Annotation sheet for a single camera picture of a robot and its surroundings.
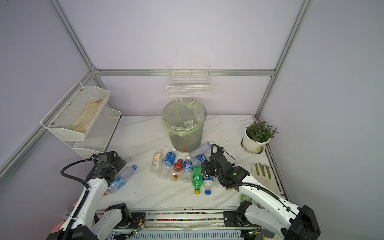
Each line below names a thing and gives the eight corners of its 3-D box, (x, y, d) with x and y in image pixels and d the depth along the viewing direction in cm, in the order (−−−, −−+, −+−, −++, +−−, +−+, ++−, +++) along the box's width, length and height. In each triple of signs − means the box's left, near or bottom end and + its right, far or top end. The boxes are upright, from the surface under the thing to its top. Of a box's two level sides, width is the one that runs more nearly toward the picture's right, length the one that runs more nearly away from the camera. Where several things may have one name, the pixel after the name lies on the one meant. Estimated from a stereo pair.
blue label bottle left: (160, 179, 89) (158, 175, 84) (169, 151, 101) (168, 146, 97) (169, 180, 88) (168, 176, 84) (178, 153, 101) (177, 148, 96)
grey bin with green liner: (166, 157, 98) (157, 130, 76) (170, 127, 115) (164, 98, 93) (204, 157, 98) (207, 130, 76) (203, 127, 115) (205, 98, 93)
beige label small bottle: (151, 173, 91) (149, 170, 87) (156, 151, 101) (154, 147, 97) (159, 173, 91) (158, 170, 87) (163, 151, 101) (162, 147, 97)
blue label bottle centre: (182, 182, 87) (181, 179, 83) (183, 159, 97) (183, 154, 93) (192, 182, 87) (192, 179, 83) (193, 159, 97) (192, 154, 93)
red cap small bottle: (169, 180, 88) (168, 177, 84) (177, 160, 97) (176, 157, 93) (178, 183, 87) (177, 179, 84) (185, 162, 96) (184, 159, 92)
